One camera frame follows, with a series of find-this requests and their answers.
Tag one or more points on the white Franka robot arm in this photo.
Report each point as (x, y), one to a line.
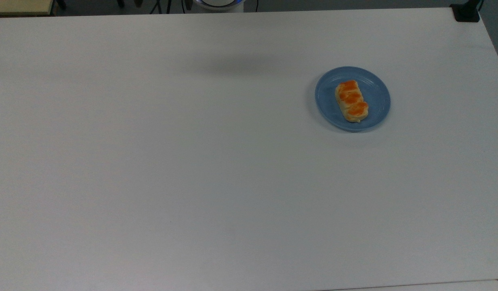
(218, 4)

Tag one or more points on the black tripod legs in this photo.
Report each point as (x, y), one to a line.
(168, 5)

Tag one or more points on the light wooden table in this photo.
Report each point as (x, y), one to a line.
(18, 6)

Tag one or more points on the blue round plate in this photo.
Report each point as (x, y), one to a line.
(376, 99)

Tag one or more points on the black table clamp mount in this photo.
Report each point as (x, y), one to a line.
(466, 12)

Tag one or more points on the bread with orange topping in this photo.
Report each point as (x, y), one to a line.
(351, 101)

